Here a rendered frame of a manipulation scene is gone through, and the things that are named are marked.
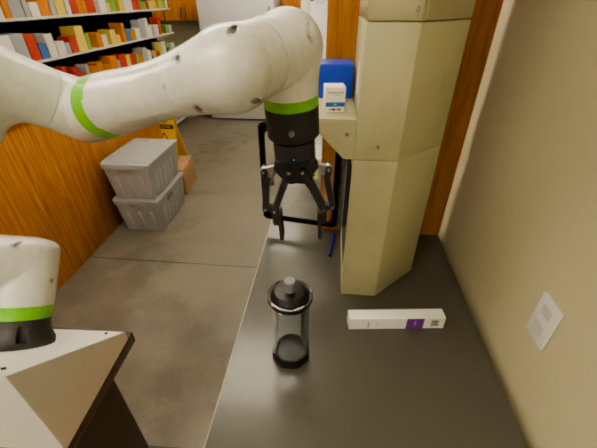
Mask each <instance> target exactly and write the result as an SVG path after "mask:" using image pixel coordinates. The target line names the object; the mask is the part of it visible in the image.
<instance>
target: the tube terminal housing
mask: <svg viewBox="0 0 597 448"><path fill-rule="evenodd" d="M470 23H471V19H454V20H429V21H368V20H366V19H365V18H364V17H363V16H362V15H359V20H358V31H357V42H356V53H355V64H354V83H353V95H354V106H355V112H356V118H357V127H356V136H355V146H354V158H353V160H352V159H351V163H352V175H351V185H350V194H349V204H348V213H347V215H348V219H347V228H346V241H345V250H344V259H343V268H342V225H341V232H340V281H341V293H344V294H356V295H369V296H375V295H377V294H378V293H379V292H381V291H383V290H384V289H386V288H387V286H389V285H390V284H392V283H393V282H395V281H396V280H398V279H399V278H400V277H402V276H404V275H405V274H406V273H408V272H409V271H410V270H411V266H412V262H413V259H414V255H415V251H416V248H417V244H418V237H419V233H420V229H421V226H422V222H423V219H424V214H425V210H426V204H427V200H428V197H429V193H430V189H431V185H432V181H433V177H434V171H435V167H436V164H437V160H438V155H439V152H440V148H441V143H442V137H443V134H444V130H445V126H446V123H447V119H448V114H449V111H450V104H451V101H452V97H453V93H454V90H455V85H456V81H457V78H458V71H459V68H460V64H461V60H462V56H463V52H464V49H465V45H466V39H467V35H468V30H469V27H470ZM359 59H360V62H361V66H360V75H359V85H358V95H356V86H357V77H358V67H359Z"/></svg>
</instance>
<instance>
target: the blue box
mask: <svg viewBox="0 0 597 448"><path fill-rule="evenodd" d="M353 77H354V62H353V60H352V59H322V62H321V67H320V74H319V85H318V94H319V98H323V84H324V83H343V84H344V85H345V86H346V99H351V98H352V88H353Z"/></svg>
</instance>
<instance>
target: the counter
mask: <svg viewBox="0 0 597 448"><path fill-rule="evenodd" d="M283 225H284V239H283V240H280V234H279V227H278V226H275V225H274V223H273V220H271V223H270V227H269V230H268V232H267V238H266V241H265V244H264V247H263V250H262V253H261V256H260V259H259V264H258V268H257V271H256V274H255V277H254V280H253V283H252V287H251V291H250V295H249V298H248V301H247V304H246V307H245V310H244V313H243V319H242V321H241V324H240V328H239V331H238V333H237V337H236V340H235V345H234V348H233V352H232V355H231V357H230V361H229V364H228V367H227V372H226V375H225V379H224V381H223V385H222V388H221V390H220V394H219V399H218V402H217V405H216V408H215V412H214V414H213V417H212V421H211V426H210V429H209V432H208V435H207V438H206V441H205V445H204V448H527V446H526V444H525V442H524V440H523V438H522V435H521V431H520V430H519V428H518V425H517V423H516V421H515V418H514V416H513V413H512V411H511V408H510V406H509V403H508V402H507V400H506V397H505V394H504V391H503V389H502V387H501V385H500V383H499V380H498V376H497V375H496V373H495V370H494V368H493V366H492V363H491V361H490V358H489V356H488V353H487V351H486V348H485V347H484V345H483V342H482V339H481V336H480V334H479V332H478V330H477V328H476V325H475V323H474V320H473V318H472V315H471V313H470V310H469V308H468V306H467V304H466V301H465V298H464V296H463V293H462V292H461V290H460V287H459V285H458V281H457V279H456V277H455V275H454V273H453V270H452V268H451V265H450V263H449V260H448V258H447V255H446V253H445V251H444V249H443V247H442V243H441V241H440V238H439V237H438V236H433V235H419V237H418V244H417V248H416V251H415V255H414V259H413V262H412V266H411V270H410V271H409V272H408V273H406V274H405V275H404V276H402V277H400V278H399V279H398V280H396V281H395V282H393V283H392V284H390V285H389V286H387V288H385V289H384V290H383V291H381V292H379V293H378V294H377V295H375V296H369V295H356V294H344V293H341V281H340V232H341V230H336V229H322V239H318V226H316V225H310V224H303V223H297V222H290V221H283ZM332 234H335V239H334V245H333V249H332V254H331V257H329V251H330V243H331V239H332ZM289 276H290V277H293V278H295V279H298V280H300V281H303V282H305V283H306V284H308V285H309V286H310V288H311V289H312V292H313V301H312V304H311V306H310V307H309V328H308V341H309V354H308V360H307V362H306V363H304V364H303V365H301V366H300V367H299V368H298V369H287V368H282V367H281V366H280V365H279V364H278V363H277V362H276V361H275V360H274V359H273V346H274V335H273V321H272V309H271V308H270V306H269V305H268V302H267V292H268V290H269V288H270V287H271V286H272V285H273V284H275V283H276V282H278V281H281V280H283V279H285V278H286V277H289ZM421 308H441V309H442V311H443V313H444V315H445V316H446V320H445V323H444V326H443V328H417V329H352V330H349V329H348V324H347V313H348V310H353V309H421Z"/></svg>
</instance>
